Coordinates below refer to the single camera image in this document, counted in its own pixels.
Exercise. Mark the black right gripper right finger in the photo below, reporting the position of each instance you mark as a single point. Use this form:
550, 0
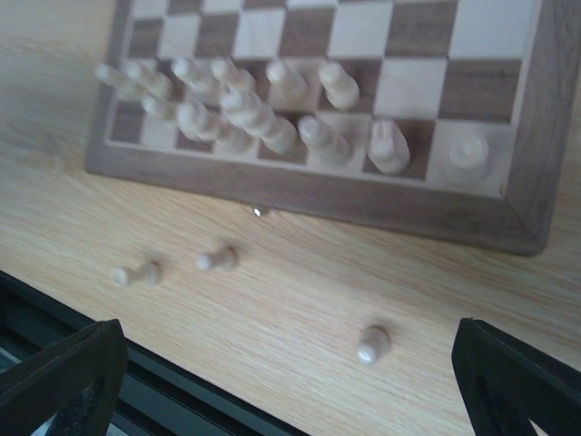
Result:
511, 388

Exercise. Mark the light piece right of board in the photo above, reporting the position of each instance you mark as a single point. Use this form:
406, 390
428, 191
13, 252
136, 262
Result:
197, 122
246, 110

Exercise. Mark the light piece on board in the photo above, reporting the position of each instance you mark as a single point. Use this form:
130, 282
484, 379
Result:
233, 77
328, 146
341, 88

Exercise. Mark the wooden chess board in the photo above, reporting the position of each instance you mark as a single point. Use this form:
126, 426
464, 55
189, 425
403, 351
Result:
442, 70

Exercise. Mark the light knight piece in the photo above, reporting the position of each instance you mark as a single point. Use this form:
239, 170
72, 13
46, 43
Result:
388, 148

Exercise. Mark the black front mounting rail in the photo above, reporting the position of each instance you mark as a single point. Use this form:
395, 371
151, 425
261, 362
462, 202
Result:
156, 397

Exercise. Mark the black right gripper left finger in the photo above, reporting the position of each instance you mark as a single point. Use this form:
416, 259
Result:
73, 384

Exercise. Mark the light rook corner piece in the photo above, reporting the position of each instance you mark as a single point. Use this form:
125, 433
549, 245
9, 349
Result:
466, 161

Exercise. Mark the light wooden chess piece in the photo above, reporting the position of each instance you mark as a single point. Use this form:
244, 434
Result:
287, 85

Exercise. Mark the light piece board left edge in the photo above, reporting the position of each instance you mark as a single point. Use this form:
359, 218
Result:
196, 74

